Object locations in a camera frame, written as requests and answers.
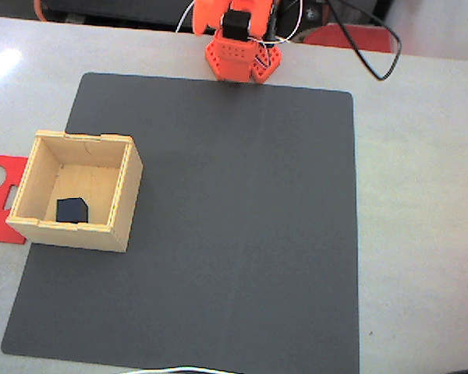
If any orange cable in background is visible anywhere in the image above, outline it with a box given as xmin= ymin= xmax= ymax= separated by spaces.
xmin=32 ymin=0 xmax=50 ymax=21

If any open wooden box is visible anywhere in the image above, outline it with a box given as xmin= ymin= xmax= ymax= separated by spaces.
xmin=5 ymin=129 xmax=145 ymax=255

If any red flat cutout plate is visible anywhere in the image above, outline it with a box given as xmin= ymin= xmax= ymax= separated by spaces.
xmin=0 ymin=153 xmax=29 ymax=246

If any red object behind table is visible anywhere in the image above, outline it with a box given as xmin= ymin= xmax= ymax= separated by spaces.
xmin=303 ymin=22 xmax=395 ymax=54

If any dark blue cube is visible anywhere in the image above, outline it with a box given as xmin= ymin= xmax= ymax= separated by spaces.
xmin=55 ymin=197 xmax=90 ymax=225

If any dark grey mat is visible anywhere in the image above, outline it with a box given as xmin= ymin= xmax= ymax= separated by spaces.
xmin=0 ymin=71 xmax=361 ymax=374

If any white cable at table edge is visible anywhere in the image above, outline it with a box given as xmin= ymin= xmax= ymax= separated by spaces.
xmin=119 ymin=365 xmax=245 ymax=374

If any white cable behind arm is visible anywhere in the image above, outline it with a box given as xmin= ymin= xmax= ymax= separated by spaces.
xmin=175 ymin=0 xmax=200 ymax=34

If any black camera cable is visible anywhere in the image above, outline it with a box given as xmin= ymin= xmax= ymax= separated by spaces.
xmin=326 ymin=0 xmax=403 ymax=82

